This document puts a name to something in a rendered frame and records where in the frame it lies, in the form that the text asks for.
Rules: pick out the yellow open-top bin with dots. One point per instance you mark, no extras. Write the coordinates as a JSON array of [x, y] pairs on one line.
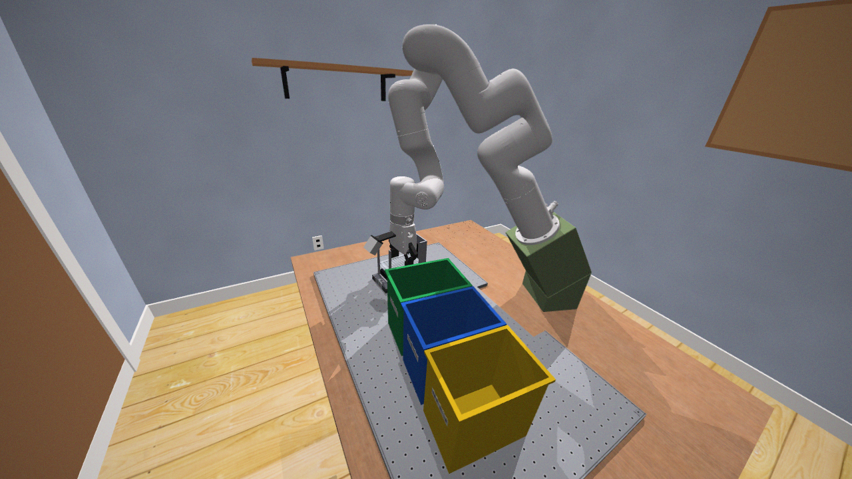
[[477, 394]]

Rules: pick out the green bin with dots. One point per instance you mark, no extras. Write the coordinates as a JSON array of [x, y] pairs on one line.
[[410, 282]]

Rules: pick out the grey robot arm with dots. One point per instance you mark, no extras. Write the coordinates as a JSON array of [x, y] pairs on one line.
[[443, 55]]

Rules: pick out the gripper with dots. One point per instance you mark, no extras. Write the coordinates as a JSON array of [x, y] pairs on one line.
[[405, 239]]

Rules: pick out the blue open bin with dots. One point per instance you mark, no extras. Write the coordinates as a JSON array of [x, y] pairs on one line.
[[440, 319]]

